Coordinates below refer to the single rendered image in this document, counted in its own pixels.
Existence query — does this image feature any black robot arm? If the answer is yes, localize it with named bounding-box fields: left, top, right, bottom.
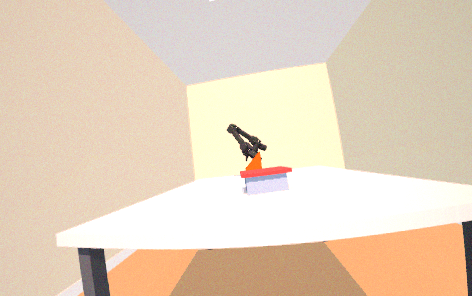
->
left=227, top=124, right=267, bottom=160

